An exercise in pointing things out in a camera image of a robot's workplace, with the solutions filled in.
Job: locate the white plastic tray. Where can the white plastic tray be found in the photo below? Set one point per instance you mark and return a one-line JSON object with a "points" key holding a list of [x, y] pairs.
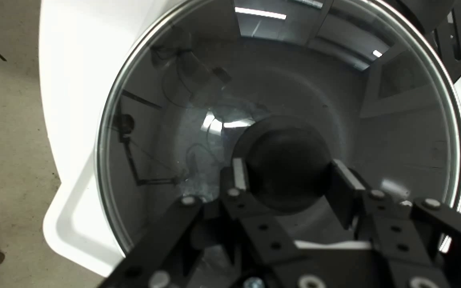
{"points": [[77, 227]]}

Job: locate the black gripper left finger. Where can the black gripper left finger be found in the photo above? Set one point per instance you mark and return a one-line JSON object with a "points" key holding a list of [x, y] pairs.
{"points": [[263, 238]]}

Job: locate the round white table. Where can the round white table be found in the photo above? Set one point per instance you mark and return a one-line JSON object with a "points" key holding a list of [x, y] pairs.
{"points": [[82, 45]]}

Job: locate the glass lid with black knob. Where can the glass lid with black knob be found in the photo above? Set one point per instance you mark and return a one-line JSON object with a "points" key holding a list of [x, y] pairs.
{"points": [[276, 82]]}

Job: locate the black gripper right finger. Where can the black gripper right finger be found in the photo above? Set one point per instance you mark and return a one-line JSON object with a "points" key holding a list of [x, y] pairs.
{"points": [[375, 216]]}

